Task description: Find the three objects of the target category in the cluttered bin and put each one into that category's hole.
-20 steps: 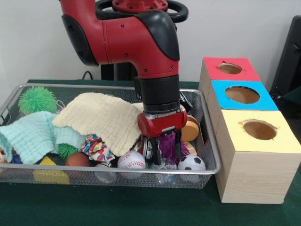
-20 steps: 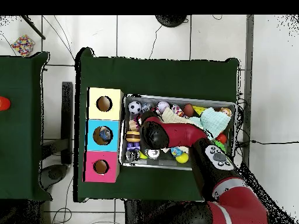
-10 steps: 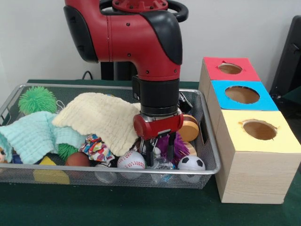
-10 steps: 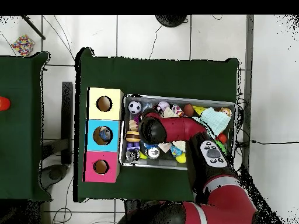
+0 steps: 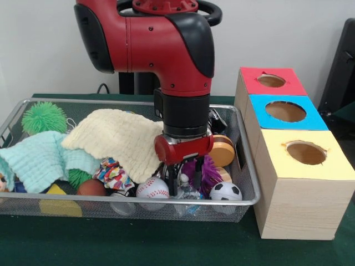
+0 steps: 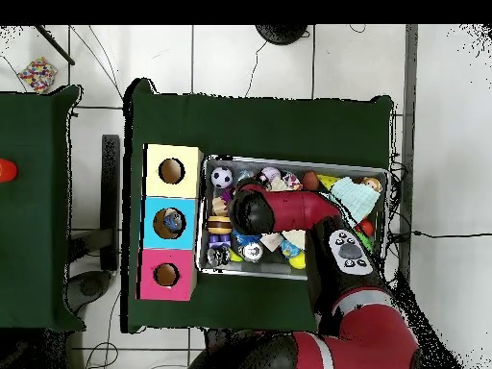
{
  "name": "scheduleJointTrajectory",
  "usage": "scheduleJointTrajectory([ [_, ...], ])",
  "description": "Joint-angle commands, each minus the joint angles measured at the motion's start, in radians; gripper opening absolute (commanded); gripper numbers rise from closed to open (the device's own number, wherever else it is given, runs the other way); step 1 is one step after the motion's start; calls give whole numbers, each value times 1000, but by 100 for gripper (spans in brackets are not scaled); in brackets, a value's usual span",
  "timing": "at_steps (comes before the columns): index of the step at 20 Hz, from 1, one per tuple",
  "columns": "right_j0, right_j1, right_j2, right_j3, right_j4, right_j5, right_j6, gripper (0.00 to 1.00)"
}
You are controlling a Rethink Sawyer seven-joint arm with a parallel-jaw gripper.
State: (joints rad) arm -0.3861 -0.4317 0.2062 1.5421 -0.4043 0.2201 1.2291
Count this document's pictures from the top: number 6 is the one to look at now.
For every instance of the cream yellow waffle cloth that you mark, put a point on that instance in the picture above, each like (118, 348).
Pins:
(292, 238)

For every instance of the clear blue packet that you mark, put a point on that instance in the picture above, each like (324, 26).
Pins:
(171, 223)

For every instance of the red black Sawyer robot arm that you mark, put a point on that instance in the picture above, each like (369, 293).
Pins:
(369, 330)

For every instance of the shallow clear mesh bin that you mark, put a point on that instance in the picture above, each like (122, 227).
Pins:
(201, 265)

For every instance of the wooden box with three holes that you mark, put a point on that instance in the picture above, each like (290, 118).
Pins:
(151, 223)

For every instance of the brown wooden yo-yo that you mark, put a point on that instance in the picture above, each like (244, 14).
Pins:
(219, 225)

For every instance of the small soccer ball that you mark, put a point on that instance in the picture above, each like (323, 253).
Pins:
(221, 177)

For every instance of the small baseball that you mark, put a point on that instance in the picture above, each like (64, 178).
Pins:
(270, 175)

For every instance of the multicoloured patterned fabric ball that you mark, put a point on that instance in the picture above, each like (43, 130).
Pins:
(291, 181)

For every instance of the black white striped toy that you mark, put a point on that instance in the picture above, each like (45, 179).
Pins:
(218, 257)

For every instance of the blue yellow rubber ball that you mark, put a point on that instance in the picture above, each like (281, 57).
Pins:
(290, 248)

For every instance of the brown rubber ball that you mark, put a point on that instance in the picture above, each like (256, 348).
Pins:
(310, 181)

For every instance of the dark green table cloth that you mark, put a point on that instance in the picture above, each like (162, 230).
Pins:
(261, 123)

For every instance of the yellow toy block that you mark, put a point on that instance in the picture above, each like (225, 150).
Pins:
(327, 182)

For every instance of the mint green waffle cloth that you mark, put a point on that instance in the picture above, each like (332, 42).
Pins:
(357, 196)

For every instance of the red ball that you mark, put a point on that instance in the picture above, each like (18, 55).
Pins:
(367, 227)

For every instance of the black upright panel stand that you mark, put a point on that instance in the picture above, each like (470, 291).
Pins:
(111, 200)

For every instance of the black round floor base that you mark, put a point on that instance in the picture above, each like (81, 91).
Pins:
(280, 32)

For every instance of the dark green side table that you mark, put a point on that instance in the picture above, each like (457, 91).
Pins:
(38, 231)

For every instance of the red round disc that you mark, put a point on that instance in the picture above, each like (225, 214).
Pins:
(6, 171)

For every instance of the multicoloured speckled toy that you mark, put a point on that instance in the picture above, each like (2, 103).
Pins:
(37, 74)

